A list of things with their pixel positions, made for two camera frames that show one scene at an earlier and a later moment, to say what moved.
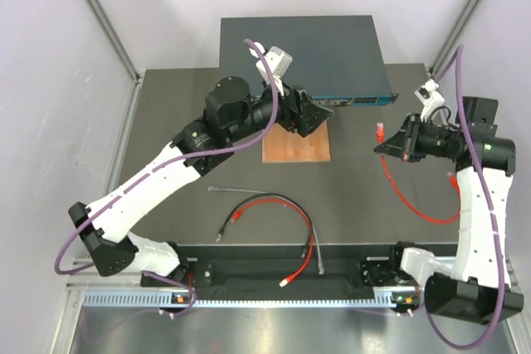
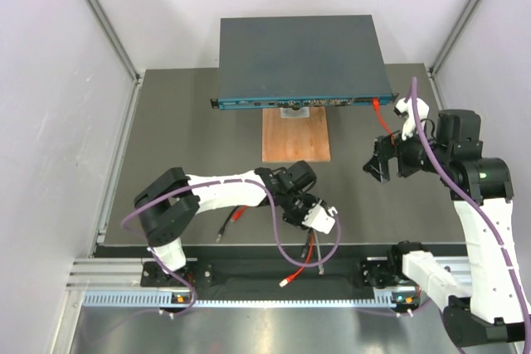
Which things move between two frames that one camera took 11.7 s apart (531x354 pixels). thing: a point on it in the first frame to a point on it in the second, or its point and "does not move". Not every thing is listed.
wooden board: [280, 145] does not move
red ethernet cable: [380, 133] to [377, 105]
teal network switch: [337, 59] does not move
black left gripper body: [293, 121] to [296, 206]
